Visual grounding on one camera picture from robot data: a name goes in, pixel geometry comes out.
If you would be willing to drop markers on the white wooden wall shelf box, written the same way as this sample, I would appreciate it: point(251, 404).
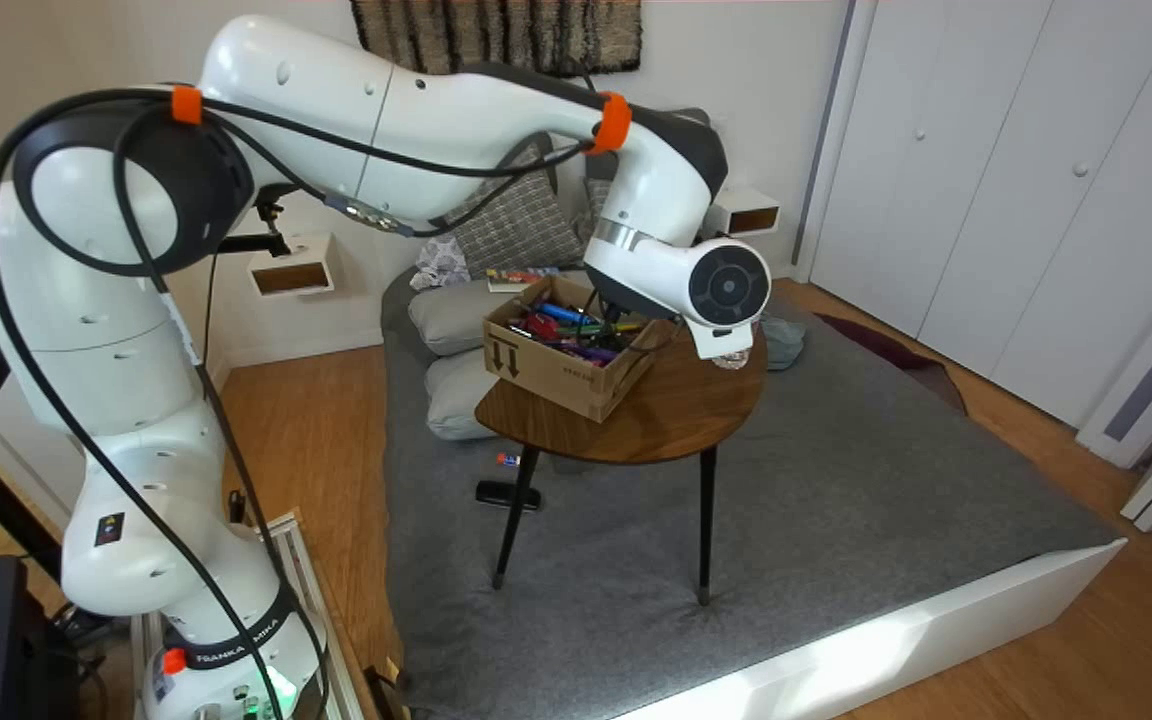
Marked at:
point(753, 215)
point(294, 278)

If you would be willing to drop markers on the pink marker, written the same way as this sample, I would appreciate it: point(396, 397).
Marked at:
point(578, 351)

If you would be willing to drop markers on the blue grey blanket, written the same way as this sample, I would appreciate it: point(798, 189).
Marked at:
point(786, 345)

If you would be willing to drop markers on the white bed frame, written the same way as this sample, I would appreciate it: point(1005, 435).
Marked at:
point(896, 643)

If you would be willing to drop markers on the aluminium frame stand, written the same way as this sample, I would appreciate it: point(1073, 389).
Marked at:
point(317, 602)

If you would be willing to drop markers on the cardboard box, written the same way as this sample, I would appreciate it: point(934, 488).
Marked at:
point(563, 382)

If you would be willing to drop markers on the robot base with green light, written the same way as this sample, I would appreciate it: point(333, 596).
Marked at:
point(210, 685)

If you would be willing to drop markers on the checkered grey cushion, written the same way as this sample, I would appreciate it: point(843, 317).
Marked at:
point(522, 222)

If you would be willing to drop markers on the dark woven wall hanging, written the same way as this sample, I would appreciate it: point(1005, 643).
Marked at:
point(496, 33)

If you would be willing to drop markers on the blue marker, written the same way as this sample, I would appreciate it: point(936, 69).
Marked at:
point(563, 313)

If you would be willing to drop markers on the white closet door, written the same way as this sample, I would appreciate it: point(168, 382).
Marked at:
point(1099, 225)
point(896, 163)

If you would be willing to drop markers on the white crumpled plastic bag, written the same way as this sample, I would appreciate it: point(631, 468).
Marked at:
point(439, 260)

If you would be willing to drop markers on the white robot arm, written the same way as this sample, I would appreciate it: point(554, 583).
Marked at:
point(97, 333)

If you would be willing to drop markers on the wooden table with black legs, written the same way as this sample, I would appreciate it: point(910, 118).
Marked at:
point(670, 404)

